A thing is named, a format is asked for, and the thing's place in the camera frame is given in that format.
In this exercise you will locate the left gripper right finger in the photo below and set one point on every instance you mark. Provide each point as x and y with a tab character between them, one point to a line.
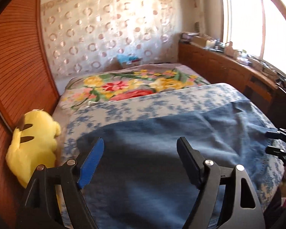
207	176

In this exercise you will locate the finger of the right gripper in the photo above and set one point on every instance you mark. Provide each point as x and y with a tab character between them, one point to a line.
275	135
275	151

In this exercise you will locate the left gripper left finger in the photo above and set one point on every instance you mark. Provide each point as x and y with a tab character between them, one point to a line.
73	176

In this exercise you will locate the blue denim jeans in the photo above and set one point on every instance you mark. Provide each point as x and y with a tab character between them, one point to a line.
140	181

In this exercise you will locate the wooden sideboard cabinet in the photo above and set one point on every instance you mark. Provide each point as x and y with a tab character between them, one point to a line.
265	93

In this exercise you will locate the yellow pikachu plush toy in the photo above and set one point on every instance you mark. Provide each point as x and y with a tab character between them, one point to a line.
33	143

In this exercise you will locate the blue floral white bedspread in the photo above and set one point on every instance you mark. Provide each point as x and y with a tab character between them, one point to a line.
198	99

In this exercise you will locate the white bottle on sideboard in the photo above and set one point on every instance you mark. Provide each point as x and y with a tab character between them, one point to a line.
229	50

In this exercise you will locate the cardboard box on sideboard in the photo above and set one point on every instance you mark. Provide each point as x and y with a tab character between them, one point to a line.
201	41

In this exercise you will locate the colourful floral pink blanket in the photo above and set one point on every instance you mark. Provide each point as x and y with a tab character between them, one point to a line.
123	84

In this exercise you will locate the wooden louvred wardrobe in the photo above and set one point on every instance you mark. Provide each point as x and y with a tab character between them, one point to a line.
26	83

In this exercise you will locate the box with blue items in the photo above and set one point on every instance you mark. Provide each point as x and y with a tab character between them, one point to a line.
128	61

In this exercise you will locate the circle patterned sheer curtain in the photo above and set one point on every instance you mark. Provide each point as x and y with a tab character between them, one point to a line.
88	36

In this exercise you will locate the window with wooden frame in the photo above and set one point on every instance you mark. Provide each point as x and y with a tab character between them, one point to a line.
259	28

